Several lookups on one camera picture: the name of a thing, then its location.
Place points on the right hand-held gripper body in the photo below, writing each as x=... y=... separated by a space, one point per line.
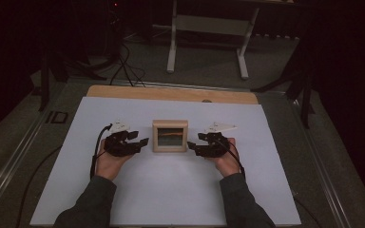
x=215 y=147

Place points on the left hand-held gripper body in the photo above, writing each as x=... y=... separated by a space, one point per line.
x=119 y=146

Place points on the small wooden box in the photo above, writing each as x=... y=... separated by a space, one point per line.
x=170 y=136

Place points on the person's right hand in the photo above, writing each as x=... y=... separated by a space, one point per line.
x=226 y=164

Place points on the person's left hand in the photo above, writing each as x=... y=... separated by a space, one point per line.
x=109 y=166

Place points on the white table sheet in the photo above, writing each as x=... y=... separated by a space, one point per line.
x=171 y=196

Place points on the black floor socket plate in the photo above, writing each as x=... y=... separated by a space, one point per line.
x=57 y=117

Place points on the black stand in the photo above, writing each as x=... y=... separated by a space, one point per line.
x=45 y=85
x=305 y=101

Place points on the metal floor rail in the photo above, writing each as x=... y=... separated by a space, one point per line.
x=12 y=161
x=326 y=177

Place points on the white metal stand frame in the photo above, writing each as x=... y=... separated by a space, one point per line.
x=212 y=25

